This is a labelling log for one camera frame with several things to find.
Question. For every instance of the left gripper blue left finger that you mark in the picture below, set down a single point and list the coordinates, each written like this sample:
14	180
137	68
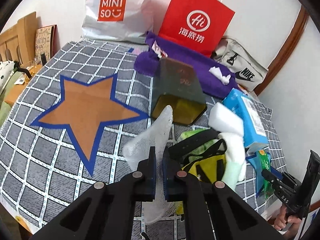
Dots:
152	171

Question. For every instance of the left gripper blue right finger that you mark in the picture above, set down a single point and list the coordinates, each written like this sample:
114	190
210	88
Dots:
171	186

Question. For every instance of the green snack packet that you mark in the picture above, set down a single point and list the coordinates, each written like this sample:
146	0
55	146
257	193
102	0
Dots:
265	163

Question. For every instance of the yellow mesh pouch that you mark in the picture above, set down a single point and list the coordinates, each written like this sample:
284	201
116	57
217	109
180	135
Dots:
207	170

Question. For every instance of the white glove with green cuff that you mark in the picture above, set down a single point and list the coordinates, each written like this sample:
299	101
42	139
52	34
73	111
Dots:
235	169

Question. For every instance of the white tissue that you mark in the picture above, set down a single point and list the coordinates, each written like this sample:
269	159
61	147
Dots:
216	71

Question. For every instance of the green pocket tissue pack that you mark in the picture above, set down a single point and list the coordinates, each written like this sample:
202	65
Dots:
192	144

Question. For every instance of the red white small packet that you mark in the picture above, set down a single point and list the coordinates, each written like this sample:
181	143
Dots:
158	50

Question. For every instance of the person's right hand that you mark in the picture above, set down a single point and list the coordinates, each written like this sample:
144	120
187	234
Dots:
281	220

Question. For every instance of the blue tissue pack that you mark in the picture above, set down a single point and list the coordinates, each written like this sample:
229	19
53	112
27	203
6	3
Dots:
255	137

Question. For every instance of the dark green tea tin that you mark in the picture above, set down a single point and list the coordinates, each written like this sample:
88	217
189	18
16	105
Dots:
176	84

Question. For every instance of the brown felt star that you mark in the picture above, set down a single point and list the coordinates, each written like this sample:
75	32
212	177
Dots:
84	110

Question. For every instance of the purple fleece towel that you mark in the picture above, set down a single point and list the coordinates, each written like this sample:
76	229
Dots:
147	62

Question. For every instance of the grey checked tablecloth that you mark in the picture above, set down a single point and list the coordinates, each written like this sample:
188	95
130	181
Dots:
41	173

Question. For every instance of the grey Nike waist bag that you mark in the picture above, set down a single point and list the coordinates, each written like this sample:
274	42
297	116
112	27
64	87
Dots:
249	73

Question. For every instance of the red paper shopping bag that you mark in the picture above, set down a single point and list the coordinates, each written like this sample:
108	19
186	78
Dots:
196	24

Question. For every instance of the white Miniso plastic bag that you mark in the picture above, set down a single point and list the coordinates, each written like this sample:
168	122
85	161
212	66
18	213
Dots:
118	20

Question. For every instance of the small wooden side table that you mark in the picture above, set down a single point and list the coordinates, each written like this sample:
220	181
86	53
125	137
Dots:
19	82

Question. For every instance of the brown patterned gift box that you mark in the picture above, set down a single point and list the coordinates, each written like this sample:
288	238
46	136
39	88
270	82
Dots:
45	41

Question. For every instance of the white spotted plush toy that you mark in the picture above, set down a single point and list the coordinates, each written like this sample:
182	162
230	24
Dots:
7	69

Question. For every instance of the wooden headboard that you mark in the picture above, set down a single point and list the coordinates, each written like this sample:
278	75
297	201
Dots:
18	42

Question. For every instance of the brown wooden door frame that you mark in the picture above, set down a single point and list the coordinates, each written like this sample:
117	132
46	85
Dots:
286	50

